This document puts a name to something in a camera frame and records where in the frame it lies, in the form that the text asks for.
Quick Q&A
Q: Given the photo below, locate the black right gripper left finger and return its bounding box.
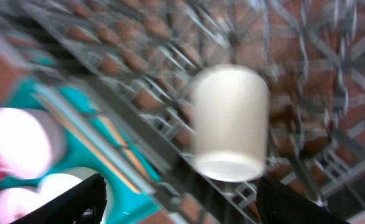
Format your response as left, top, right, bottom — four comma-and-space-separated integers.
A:
12, 173, 107, 224

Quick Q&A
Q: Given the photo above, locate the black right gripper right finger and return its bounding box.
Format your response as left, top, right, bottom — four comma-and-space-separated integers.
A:
256, 177, 349, 224

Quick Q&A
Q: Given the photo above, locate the pink bowl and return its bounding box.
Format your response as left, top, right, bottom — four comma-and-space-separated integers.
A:
0, 107, 67, 179

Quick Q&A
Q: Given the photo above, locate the white cup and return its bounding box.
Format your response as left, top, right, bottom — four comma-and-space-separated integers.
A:
191, 64, 270, 182

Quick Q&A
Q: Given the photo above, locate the white bowl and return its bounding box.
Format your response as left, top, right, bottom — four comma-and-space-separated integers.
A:
37, 167, 114, 224

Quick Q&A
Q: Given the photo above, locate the teal plastic tray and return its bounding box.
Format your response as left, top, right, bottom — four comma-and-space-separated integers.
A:
0, 78, 159, 223

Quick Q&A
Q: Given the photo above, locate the wooden chopstick right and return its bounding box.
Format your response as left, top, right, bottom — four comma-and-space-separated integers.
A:
32, 93, 141, 194

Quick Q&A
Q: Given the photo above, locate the pink plate with peanuts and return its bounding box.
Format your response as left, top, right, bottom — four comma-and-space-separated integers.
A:
0, 187, 44, 224

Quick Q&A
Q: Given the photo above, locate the grey dish rack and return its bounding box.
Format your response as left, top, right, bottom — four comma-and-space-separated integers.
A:
0, 0, 365, 223

